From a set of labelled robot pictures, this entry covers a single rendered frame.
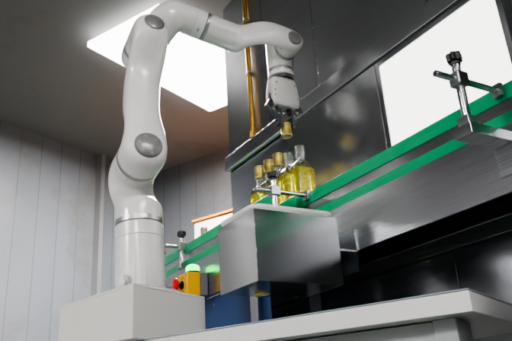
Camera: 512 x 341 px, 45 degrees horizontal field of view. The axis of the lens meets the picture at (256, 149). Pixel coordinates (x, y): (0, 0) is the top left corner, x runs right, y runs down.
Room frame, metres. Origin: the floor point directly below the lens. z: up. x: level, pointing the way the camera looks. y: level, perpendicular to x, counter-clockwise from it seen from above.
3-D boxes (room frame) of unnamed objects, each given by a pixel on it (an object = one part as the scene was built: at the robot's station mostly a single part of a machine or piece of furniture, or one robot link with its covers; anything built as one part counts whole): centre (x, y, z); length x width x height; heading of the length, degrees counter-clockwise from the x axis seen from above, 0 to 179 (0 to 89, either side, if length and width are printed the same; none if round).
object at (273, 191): (1.54, -0.06, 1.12); 0.17 x 0.03 x 0.12; 121
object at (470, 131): (1.00, -0.39, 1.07); 0.17 x 0.05 x 0.23; 121
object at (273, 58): (1.72, -0.10, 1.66); 0.09 x 0.08 x 0.13; 25
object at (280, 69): (1.73, -0.10, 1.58); 0.09 x 0.08 x 0.03; 122
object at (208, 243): (2.31, 0.42, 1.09); 1.75 x 0.01 x 0.08; 31
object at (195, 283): (1.87, 0.22, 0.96); 0.07 x 0.07 x 0.07; 31
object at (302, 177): (1.68, -0.13, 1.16); 0.06 x 0.06 x 0.21; 33
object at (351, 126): (1.56, -0.36, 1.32); 0.90 x 0.03 x 0.34; 31
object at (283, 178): (1.73, -0.10, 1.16); 0.06 x 0.06 x 0.21; 31
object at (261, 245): (1.41, -0.06, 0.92); 0.27 x 0.17 x 0.15; 121
